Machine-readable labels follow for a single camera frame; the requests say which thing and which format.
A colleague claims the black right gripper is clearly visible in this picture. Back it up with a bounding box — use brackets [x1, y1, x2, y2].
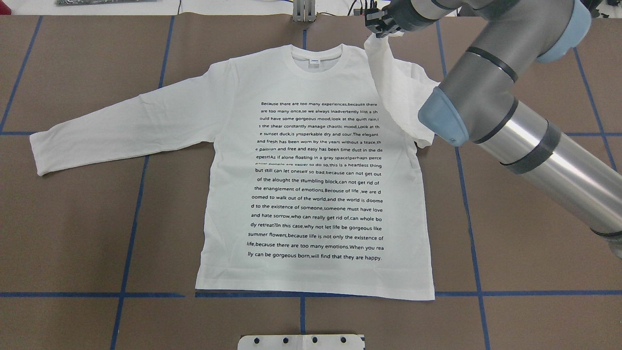
[364, 4, 418, 38]

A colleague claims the white long-sleeve printed shirt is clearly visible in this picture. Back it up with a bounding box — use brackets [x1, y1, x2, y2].
[30, 44, 435, 300]

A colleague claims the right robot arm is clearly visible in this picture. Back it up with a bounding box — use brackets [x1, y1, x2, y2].
[365, 0, 622, 257]

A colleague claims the grey aluminium frame post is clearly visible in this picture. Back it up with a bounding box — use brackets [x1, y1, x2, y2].
[292, 0, 317, 22]

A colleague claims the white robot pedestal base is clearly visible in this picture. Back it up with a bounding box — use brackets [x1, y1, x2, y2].
[237, 334, 366, 350]

